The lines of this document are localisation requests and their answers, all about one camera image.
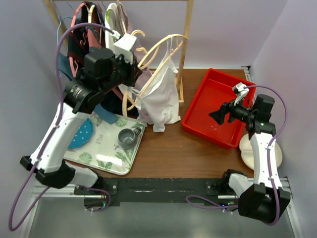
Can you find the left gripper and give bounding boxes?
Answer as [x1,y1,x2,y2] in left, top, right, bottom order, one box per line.
[100,51,142,94]

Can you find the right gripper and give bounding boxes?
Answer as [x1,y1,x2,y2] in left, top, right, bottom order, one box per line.
[209,95,256,125]

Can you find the white tank top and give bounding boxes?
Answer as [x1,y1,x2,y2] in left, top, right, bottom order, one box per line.
[136,37,180,132]

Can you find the wooden hanger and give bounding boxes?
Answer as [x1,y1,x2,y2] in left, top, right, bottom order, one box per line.
[117,0,127,34]
[121,29,190,117]

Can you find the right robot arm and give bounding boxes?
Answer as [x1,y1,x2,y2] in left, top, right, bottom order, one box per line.
[209,94,290,225]

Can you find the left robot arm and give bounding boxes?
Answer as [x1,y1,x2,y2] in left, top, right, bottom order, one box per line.
[20,48,142,194]

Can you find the mauve tank top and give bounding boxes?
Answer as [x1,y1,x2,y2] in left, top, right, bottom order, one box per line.
[118,1,156,124]

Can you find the pink hanger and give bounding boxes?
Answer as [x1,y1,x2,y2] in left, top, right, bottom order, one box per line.
[69,2,86,77]

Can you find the teal tank top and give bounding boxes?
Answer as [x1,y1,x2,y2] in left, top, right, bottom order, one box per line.
[58,53,117,124]

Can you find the wooden hanger under mauve top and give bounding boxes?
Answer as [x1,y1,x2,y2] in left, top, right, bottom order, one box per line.
[117,0,127,34]

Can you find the cream plastic hanger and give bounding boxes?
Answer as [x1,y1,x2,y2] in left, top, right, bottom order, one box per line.
[86,3,102,51]

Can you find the red plastic bin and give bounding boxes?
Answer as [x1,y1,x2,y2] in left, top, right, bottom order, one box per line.
[182,68,254,148]

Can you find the cream divided plate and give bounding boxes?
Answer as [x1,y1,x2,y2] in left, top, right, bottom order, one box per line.
[239,134,283,170]

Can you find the white hanging garment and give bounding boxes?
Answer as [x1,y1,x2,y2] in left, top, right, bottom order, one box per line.
[106,3,133,35]

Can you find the blue polka dot plate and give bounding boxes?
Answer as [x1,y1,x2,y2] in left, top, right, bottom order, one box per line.
[68,119,94,149]

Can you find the floral serving tray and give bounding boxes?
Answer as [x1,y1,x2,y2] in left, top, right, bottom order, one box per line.
[64,113,147,176]

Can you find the wooden clothes rack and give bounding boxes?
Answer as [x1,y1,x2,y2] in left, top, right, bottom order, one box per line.
[42,0,194,105]

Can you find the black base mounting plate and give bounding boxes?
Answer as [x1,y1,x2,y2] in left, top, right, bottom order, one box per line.
[74,177,251,207]

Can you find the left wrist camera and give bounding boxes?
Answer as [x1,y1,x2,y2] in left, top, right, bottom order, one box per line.
[113,33,137,58]

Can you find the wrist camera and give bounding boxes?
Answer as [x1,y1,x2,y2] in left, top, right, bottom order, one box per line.
[113,33,137,58]
[232,82,249,106]

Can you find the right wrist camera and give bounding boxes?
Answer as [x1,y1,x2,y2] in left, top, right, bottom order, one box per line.
[232,82,249,106]

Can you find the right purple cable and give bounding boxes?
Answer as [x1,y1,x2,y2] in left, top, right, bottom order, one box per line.
[186,85,289,226]

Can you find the purple cable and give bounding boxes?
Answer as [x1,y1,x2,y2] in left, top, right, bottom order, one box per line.
[186,85,289,226]
[8,22,117,232]

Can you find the light blue wire hanger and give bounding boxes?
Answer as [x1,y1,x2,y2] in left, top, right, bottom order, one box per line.
[50,0,73,81]

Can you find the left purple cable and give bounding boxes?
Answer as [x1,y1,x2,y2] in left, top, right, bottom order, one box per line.
[8,22,117,232]

